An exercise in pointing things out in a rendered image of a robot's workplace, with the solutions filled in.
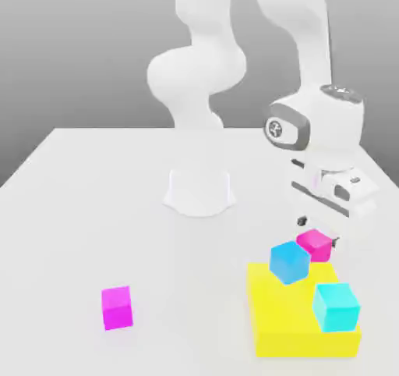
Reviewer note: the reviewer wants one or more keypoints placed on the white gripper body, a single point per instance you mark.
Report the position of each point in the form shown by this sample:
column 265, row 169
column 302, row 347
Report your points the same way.
column 324, row 206

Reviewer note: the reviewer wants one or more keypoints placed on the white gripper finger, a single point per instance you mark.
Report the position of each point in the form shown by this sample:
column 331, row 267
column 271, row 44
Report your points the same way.
column 301, row 221
column 335, row 241

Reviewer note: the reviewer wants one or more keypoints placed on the small pink cube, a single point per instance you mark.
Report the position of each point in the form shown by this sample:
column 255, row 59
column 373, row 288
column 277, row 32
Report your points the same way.
column 316, row 245

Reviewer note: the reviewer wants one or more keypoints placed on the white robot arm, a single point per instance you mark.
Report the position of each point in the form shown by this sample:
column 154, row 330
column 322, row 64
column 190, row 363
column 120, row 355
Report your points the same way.
column 199, row 70

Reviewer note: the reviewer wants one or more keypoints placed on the small blue cube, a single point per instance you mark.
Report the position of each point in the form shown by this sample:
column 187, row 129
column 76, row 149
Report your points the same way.
column 288, row 262

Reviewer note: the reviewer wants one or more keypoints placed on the small cyan cube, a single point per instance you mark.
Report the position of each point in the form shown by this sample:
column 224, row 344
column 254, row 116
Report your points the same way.
column 336, row 307

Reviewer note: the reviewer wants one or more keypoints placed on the small magenta cube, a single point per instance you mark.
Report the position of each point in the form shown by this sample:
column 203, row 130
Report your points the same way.
column 117, row 309

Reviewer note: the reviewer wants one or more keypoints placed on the large yellow box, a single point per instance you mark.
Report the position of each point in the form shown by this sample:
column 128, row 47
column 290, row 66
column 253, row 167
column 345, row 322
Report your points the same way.
column 286, row 319

